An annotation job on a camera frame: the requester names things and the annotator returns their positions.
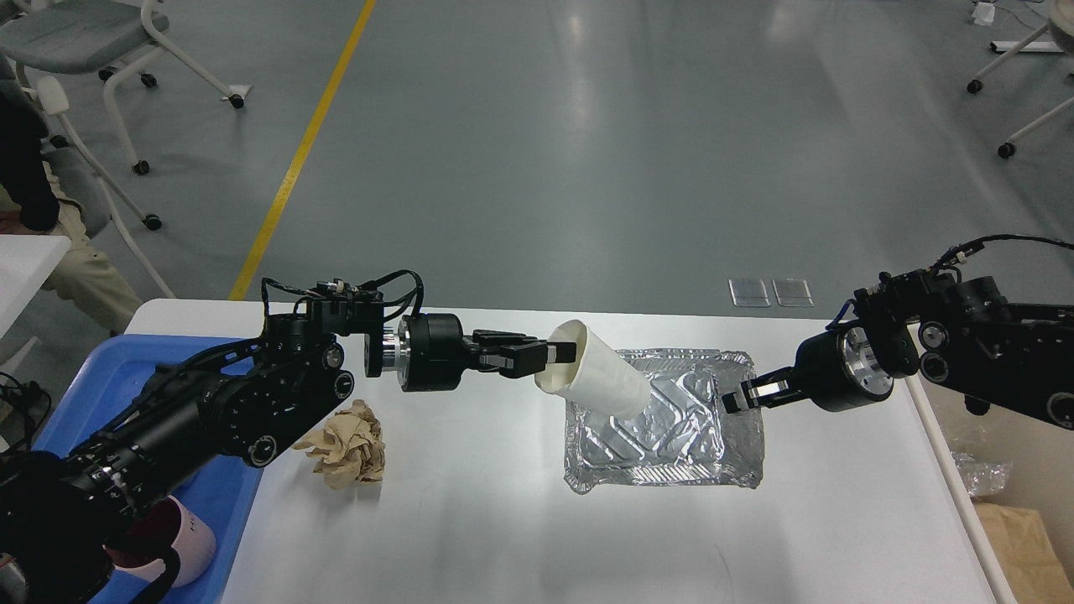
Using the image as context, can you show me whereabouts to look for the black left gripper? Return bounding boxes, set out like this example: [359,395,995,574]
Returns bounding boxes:
[365,313,578,393]

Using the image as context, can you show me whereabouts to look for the beige plastic bin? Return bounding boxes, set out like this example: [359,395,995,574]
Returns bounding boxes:
[903,375,1073,603]

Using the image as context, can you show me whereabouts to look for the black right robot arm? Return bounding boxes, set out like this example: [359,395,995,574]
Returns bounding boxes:
[721,233,1073,430]

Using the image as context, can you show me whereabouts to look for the right metal floor plate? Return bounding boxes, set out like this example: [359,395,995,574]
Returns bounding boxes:
[772,278,816,307]

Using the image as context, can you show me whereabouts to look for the crumpled clear plastic wrap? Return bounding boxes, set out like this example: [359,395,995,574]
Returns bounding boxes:
[950,451,1013,498]

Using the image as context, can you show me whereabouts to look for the black cables at left edge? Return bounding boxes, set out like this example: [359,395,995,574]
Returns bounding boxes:
[0,373,53,454]

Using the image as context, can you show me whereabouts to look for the seated person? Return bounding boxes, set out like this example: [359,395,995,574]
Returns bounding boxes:
[1,62,142,334]

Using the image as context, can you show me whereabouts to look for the blue plastic tray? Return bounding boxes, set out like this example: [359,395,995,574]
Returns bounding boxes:
[34,334,262,603]

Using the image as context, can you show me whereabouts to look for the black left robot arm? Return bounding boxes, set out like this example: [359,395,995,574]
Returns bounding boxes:
[1,270,581,603]

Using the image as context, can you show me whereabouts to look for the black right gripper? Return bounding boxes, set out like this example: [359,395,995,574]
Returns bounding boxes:
[722,326,894,415]

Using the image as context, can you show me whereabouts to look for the cream paper cup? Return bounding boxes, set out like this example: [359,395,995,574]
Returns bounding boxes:
[534,320,649,419]

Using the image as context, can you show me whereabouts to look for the white side table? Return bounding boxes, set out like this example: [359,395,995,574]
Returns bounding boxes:
[1,234,70,334]

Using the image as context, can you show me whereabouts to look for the aluminium foil tray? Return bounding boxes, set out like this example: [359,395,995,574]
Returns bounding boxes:
[564,347,766,497]

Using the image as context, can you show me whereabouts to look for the crumpled brown paper ball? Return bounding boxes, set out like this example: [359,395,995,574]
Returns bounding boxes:
[291,398,386,490]

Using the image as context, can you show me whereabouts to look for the white chair base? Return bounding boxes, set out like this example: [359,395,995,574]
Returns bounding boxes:
[966,0,1074,160]

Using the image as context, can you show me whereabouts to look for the grey office chair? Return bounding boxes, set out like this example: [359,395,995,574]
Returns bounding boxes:
[1,1,250,298]

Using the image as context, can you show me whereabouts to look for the white floor power adapter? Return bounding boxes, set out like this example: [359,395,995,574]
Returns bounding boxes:
[971,1,996,27]

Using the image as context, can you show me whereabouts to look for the left metal floor plate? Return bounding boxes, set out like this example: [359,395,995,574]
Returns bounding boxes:
[728,278,771,307]

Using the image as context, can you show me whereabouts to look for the metal floor plate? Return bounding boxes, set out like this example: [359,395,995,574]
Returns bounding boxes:
[772,278,816,307]
[728,278,771,307]

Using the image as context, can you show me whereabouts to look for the pink ribbed mug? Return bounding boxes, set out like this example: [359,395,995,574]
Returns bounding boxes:
[104,497,216,587]

